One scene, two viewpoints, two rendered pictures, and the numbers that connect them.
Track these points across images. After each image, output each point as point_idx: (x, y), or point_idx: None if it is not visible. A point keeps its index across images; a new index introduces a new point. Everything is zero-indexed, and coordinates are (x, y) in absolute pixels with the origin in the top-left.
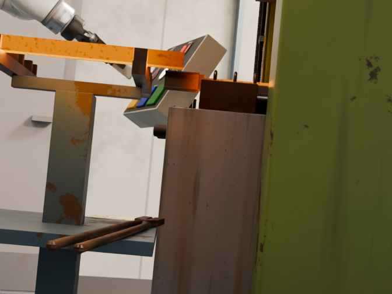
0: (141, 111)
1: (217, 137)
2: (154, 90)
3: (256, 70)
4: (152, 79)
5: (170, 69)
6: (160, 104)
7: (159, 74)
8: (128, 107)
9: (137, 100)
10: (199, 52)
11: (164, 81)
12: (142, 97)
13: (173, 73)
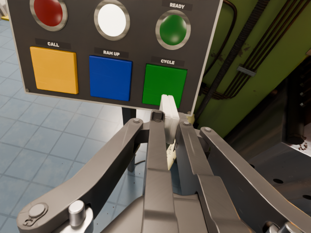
0: (126, 107)
1: None
2: (131, 70)
3: (281, 20)
4: (60, 22)
5: (134, 17)
6: (194, 108)
7: (85, 17)
8: (50, 90)
9: (75, 81)
10: None
11: (146, 52)
12: (94, 79)
13: None
